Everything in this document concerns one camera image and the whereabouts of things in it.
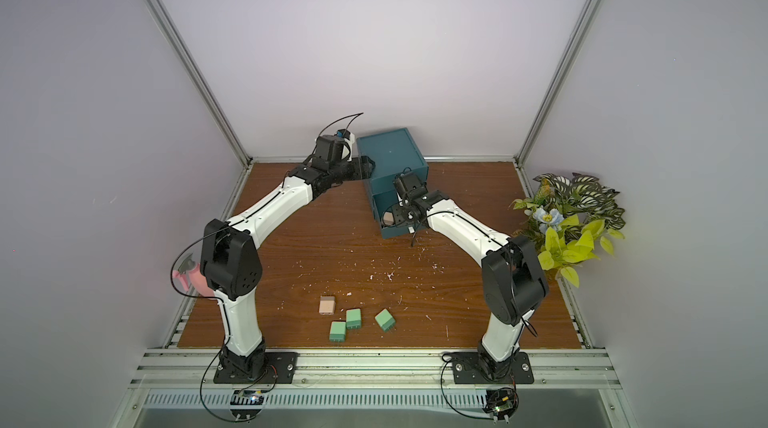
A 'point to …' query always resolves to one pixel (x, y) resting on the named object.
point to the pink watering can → (195, 281)
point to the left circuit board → (245, 404)
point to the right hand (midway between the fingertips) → (405, 206)
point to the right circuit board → (502, 402)
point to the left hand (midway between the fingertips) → (370, 162)
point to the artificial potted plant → (568, 216)
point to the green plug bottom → (338, 331)
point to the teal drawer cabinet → (390, 152)
